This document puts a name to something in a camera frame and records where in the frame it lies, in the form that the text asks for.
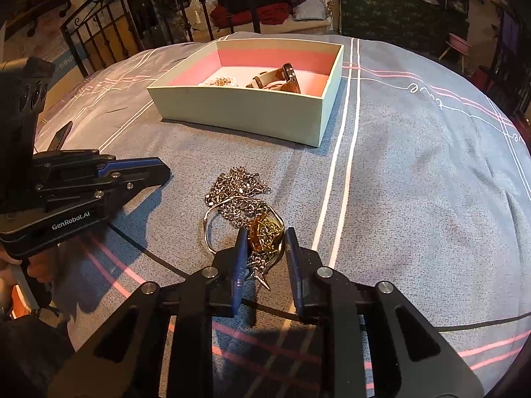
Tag key ring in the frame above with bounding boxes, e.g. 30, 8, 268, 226
202, 197, 288, 260

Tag silver chain necklace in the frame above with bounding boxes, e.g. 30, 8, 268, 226
204, 166, 274, 292

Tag pink basin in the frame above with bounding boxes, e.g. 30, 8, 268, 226
446, 32, 471, 50

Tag red cloth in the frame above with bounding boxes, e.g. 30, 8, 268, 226
209, 3, 291, 26

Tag black smartphone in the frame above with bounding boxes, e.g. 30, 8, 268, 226
45, 121, 74, 153

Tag mint green jewelry box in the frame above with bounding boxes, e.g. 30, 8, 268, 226
147, 37, 345, 148

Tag person's left hand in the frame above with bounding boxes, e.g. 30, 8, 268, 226
27, 253, 56, 299

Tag black wall shelf board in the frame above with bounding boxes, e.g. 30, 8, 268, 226
8, 0, 84, 36

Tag purple cloth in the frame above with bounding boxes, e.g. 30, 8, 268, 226
500, 10, 521, 54

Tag beige strap wristwatch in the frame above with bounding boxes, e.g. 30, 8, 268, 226
246, 63, 302, 94

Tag black iron bed frame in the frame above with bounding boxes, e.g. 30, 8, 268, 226
60, 0, 266, 77

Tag blue wall sign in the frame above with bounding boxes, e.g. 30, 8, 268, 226
54, 45, 90, 77

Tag red bin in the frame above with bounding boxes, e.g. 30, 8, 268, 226
473, 66, 494, 92

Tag black iron fence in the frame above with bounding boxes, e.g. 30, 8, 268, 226
485, 37, 531, 121

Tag dark clothing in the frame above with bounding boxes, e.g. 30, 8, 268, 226
0, 311, 88, 398

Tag gold chain bracelet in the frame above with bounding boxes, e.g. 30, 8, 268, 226
248, 213, 286, 254

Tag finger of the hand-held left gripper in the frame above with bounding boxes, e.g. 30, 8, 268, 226
41, 165, 172, 221
33, 150, 167, 175

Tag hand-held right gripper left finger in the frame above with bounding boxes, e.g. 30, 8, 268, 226
45, 227, 250, 398

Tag green floral cabinet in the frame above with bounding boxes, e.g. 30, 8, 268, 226
332, 0, 471, 48

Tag light blue pillow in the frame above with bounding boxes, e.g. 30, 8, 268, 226
292, 0, 326, 21

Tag black cable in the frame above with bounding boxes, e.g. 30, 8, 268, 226
110, 222, 531, 334

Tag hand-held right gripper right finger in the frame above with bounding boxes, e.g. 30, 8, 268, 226
284, 227, 486, 398

